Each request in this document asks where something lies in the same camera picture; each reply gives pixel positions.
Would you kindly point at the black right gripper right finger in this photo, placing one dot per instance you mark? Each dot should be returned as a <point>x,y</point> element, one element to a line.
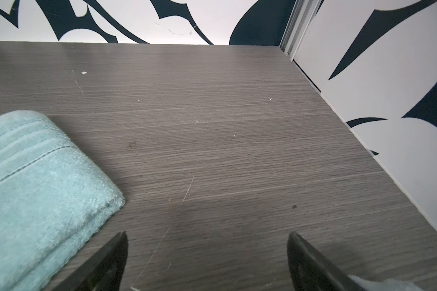
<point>311,271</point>

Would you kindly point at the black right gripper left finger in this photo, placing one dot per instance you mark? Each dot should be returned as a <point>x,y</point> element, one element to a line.
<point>103,271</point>

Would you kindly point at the light teal towel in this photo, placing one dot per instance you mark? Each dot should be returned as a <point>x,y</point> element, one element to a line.
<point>53,199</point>

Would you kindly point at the grey folded towel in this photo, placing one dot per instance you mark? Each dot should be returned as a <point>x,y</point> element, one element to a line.
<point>386,285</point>

